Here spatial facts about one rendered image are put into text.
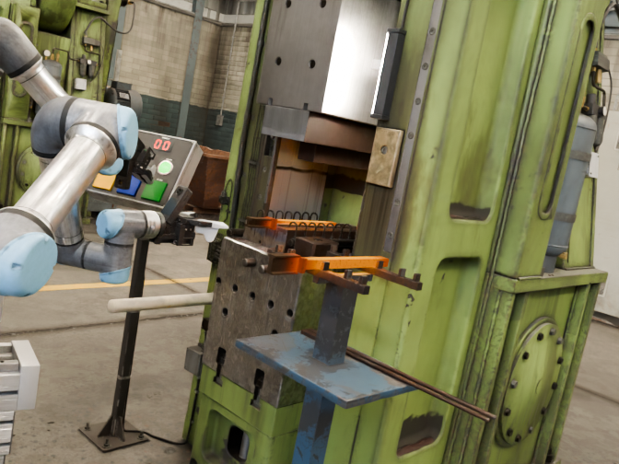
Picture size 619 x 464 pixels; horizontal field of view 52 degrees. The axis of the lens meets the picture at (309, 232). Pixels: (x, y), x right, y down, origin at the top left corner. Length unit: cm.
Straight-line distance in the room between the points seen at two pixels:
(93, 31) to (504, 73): 538
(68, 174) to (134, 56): 970
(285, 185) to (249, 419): 82
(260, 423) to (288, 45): 119
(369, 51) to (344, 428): 119
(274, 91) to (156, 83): 918
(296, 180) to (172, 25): 918
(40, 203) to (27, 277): 15
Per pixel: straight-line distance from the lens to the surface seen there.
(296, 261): 146
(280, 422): 205
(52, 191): 129
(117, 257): 170
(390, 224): 192
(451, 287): 218
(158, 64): 1125
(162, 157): 234
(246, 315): 205
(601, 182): 706
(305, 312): 193
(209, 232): 181
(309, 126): 198
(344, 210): 246
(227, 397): 217
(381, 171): 192
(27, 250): 117
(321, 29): 200
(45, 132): 152
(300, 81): 202
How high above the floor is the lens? 129
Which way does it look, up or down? 8 degrees down
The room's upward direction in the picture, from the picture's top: 11 degrees clockwise
